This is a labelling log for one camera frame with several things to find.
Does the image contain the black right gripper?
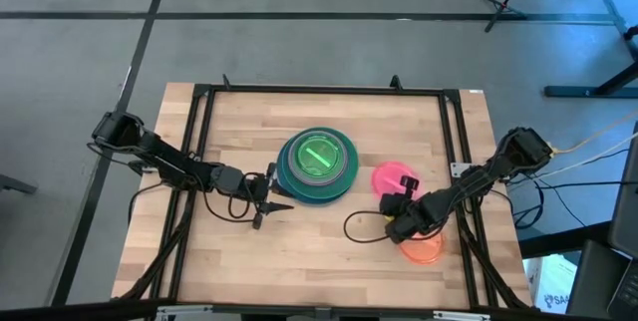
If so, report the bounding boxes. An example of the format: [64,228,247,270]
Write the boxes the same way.
[378,174,434,245]

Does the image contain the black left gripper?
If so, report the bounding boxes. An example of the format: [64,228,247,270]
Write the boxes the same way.
[233,161,295,214]

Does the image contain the stack of green plates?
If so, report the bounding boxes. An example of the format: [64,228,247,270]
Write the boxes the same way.
[276,126,360,200]

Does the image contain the pink translucent plastic plate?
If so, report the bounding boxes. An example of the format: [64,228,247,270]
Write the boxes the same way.
[371,160,424,202]

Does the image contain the dark blue plastic plate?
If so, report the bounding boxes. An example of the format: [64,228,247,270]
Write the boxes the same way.
[278,180,351,206]

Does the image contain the green translucent plastic plate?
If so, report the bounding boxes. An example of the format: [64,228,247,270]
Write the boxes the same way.
[293,136,343,178]

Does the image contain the orange translucent plastic plate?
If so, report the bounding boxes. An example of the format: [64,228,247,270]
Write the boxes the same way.
[398,230,446,266]

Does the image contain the grey plastic plate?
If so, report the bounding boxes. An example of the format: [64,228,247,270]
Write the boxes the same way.
[287,130,350,187]

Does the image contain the white printed cardboard box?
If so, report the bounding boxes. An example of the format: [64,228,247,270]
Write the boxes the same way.
[523,253,579,315]

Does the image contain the dark grey monitor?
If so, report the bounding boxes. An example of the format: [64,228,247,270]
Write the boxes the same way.
[565,121,638,321]

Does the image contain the grey furniture foot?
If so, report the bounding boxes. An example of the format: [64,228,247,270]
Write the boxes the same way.
[0,173,39,196]

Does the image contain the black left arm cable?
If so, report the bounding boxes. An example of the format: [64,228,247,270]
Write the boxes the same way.
[201,173,265,231]

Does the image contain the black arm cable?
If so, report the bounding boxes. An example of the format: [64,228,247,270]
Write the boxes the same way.
[201,173,265,231]
[342,209,400,245]

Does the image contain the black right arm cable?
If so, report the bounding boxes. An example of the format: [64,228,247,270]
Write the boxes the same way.
[342,209,400,245]

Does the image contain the silver metal bracket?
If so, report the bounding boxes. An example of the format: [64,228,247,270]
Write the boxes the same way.
[450,161,473,179]

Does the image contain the black aluminium table frame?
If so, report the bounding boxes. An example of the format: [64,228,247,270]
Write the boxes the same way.
[112,73,530,312]

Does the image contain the black cable bundle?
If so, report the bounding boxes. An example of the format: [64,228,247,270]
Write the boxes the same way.
[507,149,638,231]

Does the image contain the beige cable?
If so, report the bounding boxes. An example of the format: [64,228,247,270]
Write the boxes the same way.
[546,110,638,172]

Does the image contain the black desk frame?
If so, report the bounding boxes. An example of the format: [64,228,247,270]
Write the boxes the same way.
[499,0,638,99]

